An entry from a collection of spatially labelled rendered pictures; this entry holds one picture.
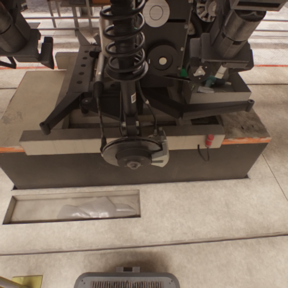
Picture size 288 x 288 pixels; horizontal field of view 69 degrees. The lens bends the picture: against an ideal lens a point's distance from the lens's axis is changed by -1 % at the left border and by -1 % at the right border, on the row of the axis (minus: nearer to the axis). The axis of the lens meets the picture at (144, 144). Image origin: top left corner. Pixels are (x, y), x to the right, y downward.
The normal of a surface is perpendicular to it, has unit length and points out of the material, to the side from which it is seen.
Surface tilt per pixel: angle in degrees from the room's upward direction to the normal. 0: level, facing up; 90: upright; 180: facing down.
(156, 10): 90
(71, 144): 90
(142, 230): 0
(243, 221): 0
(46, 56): 30
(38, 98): 0
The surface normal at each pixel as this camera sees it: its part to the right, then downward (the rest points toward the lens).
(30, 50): 0.03, -0.20
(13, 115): 0.04, -0.66
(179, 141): 0.07, 0.75
